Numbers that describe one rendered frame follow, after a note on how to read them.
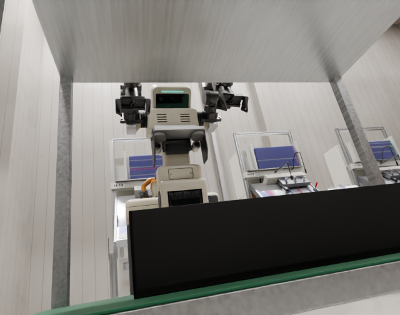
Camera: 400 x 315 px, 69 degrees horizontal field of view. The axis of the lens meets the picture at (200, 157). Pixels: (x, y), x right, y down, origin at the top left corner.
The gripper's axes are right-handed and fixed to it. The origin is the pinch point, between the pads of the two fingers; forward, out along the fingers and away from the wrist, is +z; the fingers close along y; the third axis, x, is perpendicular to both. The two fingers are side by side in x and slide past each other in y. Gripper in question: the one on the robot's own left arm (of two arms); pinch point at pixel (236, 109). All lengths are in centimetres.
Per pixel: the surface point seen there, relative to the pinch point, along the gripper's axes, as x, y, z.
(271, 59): -30.9, -6.0, 25.6
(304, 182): 136, 152, -96
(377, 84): 172, 641, -514
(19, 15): 120, -224, -539
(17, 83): 191, -208, -402
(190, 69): -24.8, -29.5, 23.6
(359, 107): 213, 555, -452
